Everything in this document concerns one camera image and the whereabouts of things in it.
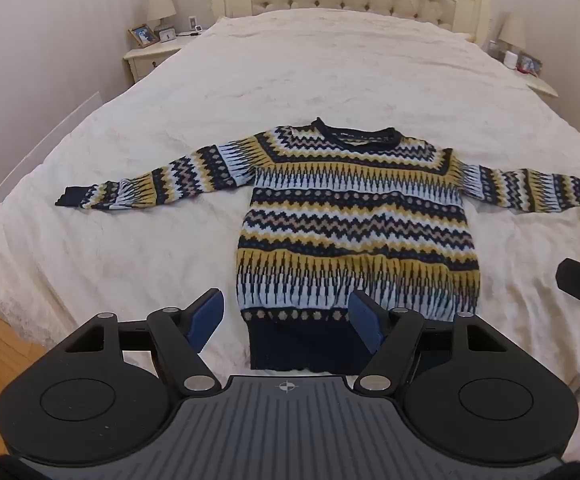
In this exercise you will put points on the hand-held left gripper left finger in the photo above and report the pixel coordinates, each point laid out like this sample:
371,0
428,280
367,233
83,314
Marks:
206,316

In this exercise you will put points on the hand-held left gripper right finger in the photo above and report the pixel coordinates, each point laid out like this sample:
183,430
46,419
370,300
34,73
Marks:
364,322

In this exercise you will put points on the navy yellow patterned knit sweater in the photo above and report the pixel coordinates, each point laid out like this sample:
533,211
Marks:
354,220

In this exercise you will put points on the white jar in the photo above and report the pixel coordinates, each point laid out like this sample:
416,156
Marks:
510,59

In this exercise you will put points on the small glass jar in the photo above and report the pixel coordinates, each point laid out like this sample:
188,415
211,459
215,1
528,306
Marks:
494,48

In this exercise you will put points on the table lamp with cream shade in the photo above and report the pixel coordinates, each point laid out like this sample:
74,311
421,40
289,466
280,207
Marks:
161,5
513,32

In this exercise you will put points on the cream nightstand with drawer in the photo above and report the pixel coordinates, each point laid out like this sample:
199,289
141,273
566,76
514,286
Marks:
145,62

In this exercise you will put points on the white bed with bedspread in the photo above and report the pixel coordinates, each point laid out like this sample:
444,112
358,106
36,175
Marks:
295,70

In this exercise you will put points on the small white desk clock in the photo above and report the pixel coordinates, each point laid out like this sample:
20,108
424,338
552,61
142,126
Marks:
168,35

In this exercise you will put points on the small white gadget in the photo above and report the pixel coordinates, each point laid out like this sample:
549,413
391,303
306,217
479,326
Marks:
196,25

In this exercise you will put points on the colourful photo frame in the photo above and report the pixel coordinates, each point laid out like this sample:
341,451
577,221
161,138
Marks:
529,64

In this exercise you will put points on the wooden photo frame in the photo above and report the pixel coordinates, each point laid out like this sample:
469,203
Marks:
144,36

